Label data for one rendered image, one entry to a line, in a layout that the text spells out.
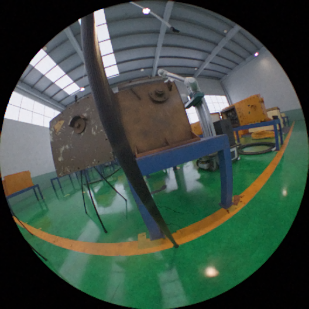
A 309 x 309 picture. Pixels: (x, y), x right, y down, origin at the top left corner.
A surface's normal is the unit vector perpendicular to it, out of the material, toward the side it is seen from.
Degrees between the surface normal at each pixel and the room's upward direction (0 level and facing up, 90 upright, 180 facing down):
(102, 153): 90
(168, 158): 90
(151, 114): 90
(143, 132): 90
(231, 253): 0
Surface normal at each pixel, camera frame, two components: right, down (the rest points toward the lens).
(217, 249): -0.26, -0.96
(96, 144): 0.07, 0.07
